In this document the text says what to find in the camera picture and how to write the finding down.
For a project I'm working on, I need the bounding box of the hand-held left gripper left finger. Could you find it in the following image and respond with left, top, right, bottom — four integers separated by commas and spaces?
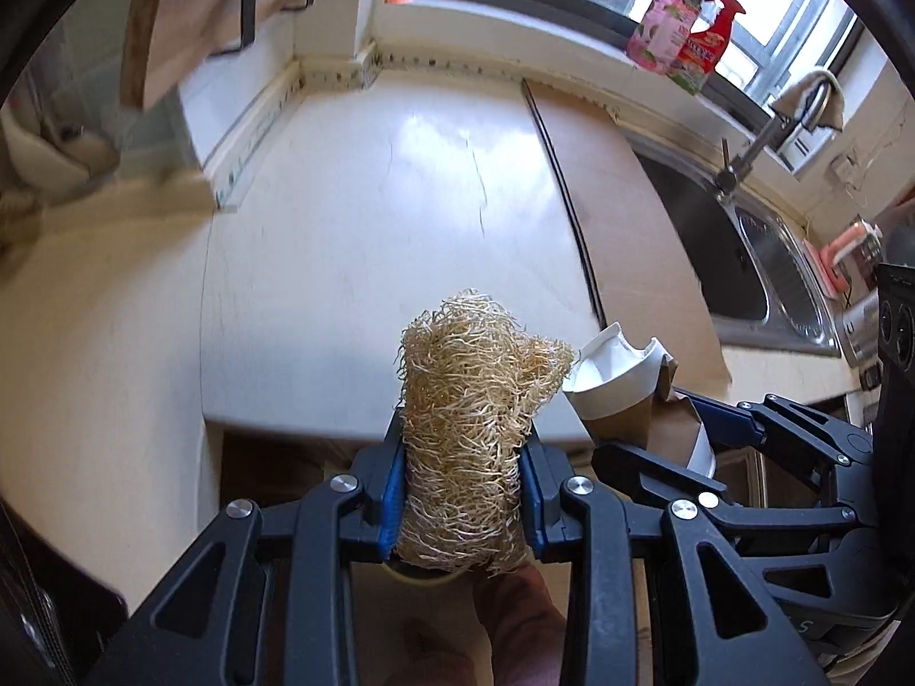
84, 410, 410, 686

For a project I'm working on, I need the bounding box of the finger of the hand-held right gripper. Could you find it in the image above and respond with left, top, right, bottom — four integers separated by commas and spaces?
592, 441, 877, 537
672, 386, 877, 469

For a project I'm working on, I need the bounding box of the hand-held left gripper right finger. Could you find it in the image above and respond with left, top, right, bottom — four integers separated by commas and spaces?
518, 436, 834, 686

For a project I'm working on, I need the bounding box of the brown paper cup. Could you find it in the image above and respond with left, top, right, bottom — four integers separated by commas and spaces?
562, 323, 716, 476

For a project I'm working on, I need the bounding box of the cream rimmed trash can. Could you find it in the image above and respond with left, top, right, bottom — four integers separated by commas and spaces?
386, 561, 466, 585

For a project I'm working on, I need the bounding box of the tan loofah sponge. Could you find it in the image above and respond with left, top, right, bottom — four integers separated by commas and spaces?
393, 289, 576, 576

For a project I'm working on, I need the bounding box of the stainless steel sink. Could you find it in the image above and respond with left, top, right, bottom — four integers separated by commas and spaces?
629, 135, 845, 358

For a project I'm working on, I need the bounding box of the pink plastic holder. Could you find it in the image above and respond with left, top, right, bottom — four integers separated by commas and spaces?
804, 221, 882, 297

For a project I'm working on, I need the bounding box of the metal faucet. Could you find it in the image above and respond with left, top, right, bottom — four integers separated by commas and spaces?
715, 67, 837, 194

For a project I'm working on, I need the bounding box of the grey cloth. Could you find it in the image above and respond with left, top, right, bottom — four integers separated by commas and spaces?
772, 70, 849, 131

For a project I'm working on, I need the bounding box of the black stove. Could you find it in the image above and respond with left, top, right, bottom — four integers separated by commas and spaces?
0, 500, 131, 686

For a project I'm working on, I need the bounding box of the red spray bottle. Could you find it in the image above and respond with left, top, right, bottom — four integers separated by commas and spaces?
675, 0, 746, 96

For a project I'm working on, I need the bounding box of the pink soap bottle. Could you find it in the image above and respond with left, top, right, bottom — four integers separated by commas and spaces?
627, 0, 705, 76

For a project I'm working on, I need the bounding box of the white ceramic bowl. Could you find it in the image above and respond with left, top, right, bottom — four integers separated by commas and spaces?
0, 110, 119, 190

